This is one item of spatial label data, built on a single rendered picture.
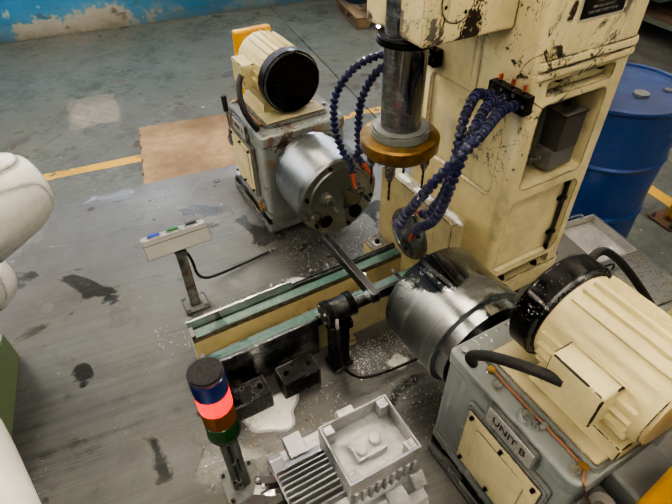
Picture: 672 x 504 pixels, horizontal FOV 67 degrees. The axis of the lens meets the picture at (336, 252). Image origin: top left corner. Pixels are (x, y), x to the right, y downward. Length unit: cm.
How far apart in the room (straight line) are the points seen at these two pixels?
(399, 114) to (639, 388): 67
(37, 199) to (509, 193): 95
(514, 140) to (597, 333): 52
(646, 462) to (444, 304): 41
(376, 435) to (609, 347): 35
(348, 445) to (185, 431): 57
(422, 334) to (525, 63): 57
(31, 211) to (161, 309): 80
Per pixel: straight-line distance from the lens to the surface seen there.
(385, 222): 149
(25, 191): 83
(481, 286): 106
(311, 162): 142
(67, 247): 190
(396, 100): 109
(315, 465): 82
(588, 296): 83
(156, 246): 136
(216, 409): 90
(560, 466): 88
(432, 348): 105
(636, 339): 80
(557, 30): 110
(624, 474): 97
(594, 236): 259
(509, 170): 121
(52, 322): 166
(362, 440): 82
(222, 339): 134
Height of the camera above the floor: 190
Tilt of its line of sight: 42 degrees down
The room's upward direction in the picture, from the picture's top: 1 degrees counter-clockwise
